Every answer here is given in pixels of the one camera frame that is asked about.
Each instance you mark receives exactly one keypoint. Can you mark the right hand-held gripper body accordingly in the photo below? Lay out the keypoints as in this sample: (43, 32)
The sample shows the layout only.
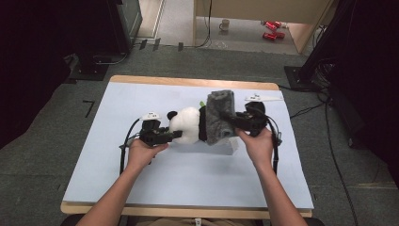
(254, 121)

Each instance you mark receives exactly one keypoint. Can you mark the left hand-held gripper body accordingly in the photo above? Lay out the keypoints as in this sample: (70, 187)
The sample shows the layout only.
(150, 135)

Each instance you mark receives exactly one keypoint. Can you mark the grey fluffy towel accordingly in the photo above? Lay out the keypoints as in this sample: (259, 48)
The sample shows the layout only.
(218, 109)

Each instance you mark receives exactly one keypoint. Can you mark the panda plush toy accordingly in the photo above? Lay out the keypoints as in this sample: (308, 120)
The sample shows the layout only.
(186, 124)

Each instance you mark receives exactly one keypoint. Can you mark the person's left hand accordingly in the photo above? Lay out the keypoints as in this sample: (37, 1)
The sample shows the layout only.
(139, 155)

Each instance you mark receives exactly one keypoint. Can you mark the person's right hand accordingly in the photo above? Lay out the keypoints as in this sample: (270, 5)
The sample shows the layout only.
(258, 150)

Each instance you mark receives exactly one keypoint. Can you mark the light blue table mat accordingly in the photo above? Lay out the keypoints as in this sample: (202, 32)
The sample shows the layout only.
(175, 182)

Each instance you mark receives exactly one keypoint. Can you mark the wooden table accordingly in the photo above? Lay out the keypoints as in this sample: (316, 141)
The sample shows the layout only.
(194, 82)

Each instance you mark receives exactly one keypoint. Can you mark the black metal stand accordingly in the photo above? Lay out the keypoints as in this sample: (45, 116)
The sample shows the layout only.
(301, 78)

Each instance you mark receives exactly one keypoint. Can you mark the black tape corner mark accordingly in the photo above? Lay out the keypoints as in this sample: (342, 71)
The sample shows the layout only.
(92, 101)

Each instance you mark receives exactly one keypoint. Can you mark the black tape strip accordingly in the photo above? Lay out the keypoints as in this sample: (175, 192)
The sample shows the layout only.
(156, 44)
(143, 44)
(180, 46)

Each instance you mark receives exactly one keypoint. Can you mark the red drink can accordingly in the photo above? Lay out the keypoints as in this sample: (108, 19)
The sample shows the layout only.
(278, 24)
(270, 25)
(269, 36)
(280, 35)

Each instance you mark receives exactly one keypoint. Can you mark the beige mug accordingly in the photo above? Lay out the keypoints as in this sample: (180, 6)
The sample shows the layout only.
(224, 25)

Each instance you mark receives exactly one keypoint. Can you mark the beige wooden desk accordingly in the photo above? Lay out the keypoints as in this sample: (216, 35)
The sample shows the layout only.
(266, 9)

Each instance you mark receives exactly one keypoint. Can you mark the dark glass cabinet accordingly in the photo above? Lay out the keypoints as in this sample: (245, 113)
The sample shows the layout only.
(131, 15)

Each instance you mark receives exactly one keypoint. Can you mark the dark curtain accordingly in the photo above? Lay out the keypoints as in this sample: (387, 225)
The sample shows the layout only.
(25, 62)
(376, 78)

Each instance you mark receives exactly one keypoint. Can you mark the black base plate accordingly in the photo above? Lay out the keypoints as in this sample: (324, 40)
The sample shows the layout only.
(89, 73)

